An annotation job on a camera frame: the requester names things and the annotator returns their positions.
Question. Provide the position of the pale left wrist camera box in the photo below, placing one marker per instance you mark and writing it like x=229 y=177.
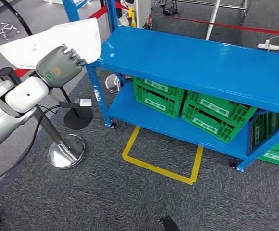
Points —
x=85 y=102

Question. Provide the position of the white power strip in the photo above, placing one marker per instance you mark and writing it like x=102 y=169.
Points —
x=267 y=46

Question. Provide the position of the white desk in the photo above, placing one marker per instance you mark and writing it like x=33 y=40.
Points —
x=142 y=12

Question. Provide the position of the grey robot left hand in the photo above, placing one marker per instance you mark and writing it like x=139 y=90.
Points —
x=55 y=68

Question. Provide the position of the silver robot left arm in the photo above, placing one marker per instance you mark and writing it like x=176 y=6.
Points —
x=0 y=124

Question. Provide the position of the person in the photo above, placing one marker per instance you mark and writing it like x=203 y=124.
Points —
x=124 y=20

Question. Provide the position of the white plastic body panel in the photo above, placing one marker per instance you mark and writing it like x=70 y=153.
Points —
x=57 y=38

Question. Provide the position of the blue metal shelf rack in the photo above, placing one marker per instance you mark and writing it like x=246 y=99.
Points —
x=190 y=67

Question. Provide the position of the chrome frame table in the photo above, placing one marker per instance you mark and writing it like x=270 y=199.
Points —
x=226 y=5

